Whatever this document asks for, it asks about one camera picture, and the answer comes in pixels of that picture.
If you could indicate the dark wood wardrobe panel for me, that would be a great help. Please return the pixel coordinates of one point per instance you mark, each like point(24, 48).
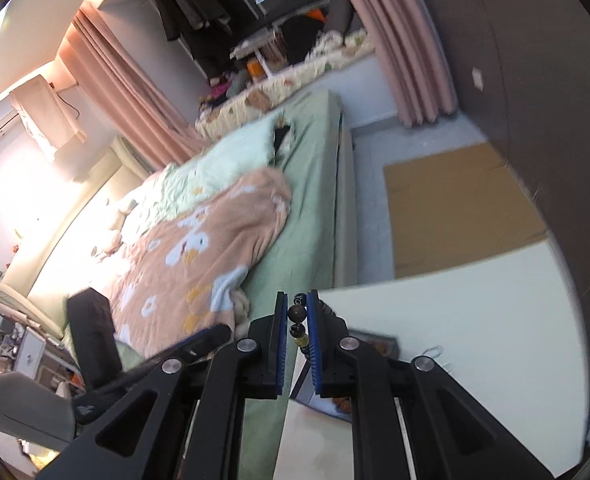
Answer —
point(534, 56)

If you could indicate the light green duvet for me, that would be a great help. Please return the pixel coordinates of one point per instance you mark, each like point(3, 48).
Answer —
point(180, 188)

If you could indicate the white folding drying rack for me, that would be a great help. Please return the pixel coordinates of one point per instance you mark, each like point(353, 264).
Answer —
point(267, 47)

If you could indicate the pink curtain right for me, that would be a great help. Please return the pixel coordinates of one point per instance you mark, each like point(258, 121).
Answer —
point(409, 50)

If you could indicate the window bench patterned cushion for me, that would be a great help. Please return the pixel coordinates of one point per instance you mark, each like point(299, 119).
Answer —
point(333, 51)

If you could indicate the hanging dark clothes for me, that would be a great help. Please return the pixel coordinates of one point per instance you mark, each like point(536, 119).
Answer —
point(200, 24)

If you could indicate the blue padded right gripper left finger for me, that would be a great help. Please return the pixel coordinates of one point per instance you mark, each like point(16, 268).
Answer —
point(279, 343)

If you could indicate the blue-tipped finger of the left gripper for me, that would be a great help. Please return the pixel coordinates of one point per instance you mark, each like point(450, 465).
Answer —
point(94, 403)

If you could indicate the hanging beige cloth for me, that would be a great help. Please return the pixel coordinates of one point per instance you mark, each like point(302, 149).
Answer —
point(45, 116)

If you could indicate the white wall socket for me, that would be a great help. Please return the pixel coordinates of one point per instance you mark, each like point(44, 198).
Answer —
point(478, 79)

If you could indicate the dark wooden bead strand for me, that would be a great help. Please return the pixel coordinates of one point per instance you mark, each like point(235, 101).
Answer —
point(297, 315)

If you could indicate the pink floral fleece blanket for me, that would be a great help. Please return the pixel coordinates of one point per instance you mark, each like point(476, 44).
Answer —
point(186, 274)

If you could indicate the pink curtain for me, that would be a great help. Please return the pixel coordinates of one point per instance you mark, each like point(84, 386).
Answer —
point(409, 50)
point(114, 81)

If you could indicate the pink curtain left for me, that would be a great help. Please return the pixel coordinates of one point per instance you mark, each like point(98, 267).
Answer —
point(114, 81)

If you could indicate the flat brown cardboard sheet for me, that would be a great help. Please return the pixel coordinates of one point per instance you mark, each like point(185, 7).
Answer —
point(455, 208)

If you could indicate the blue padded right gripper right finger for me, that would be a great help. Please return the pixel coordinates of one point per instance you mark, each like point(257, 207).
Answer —
point(315, 351)

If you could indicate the green bed with sheet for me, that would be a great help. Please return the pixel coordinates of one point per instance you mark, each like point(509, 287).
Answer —
point(304, 256)

